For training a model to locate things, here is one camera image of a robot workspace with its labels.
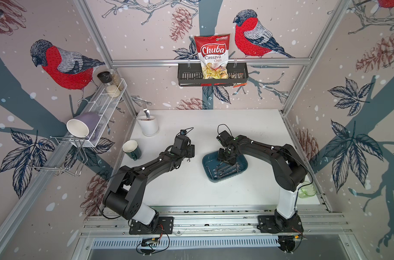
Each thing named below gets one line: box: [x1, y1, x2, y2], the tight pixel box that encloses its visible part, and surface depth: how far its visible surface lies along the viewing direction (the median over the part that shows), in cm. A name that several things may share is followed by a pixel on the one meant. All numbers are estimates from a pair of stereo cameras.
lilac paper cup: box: [66, 112, 101, 139], surface depth 64 cm
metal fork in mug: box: [142, 104, 151, 121], surface depth 109 cm
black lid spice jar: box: [96, 71, 113, 84], surface depth 81 cm
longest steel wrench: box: [213, 169, 243, 180], surface depth 92 cm
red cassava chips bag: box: [193, 34, 231, 80], surface depth 83 cm
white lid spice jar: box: [106, 84, 121, 99], surface depth 85 cm
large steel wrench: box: [216, 164, 241, 172], surface depth 94 cm
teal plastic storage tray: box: [201, 150, 249, 183], surface depth 92 cm
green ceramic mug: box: [122, 139, 142, 161], surface depth 92 cm
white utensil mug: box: [137, 115, 160, 137], surface depth 104 cm
